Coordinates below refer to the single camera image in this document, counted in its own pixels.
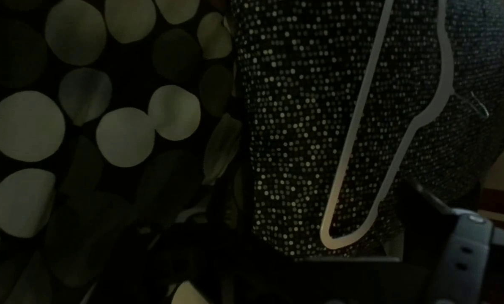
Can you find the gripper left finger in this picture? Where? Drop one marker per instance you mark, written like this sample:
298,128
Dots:
190,260

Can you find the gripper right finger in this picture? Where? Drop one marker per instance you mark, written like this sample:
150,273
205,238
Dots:
466,254

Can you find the white clothes hanger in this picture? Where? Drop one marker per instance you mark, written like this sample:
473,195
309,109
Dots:
358,113

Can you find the dark pillow with small dots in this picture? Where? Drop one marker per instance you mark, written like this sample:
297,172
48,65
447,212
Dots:
297,113

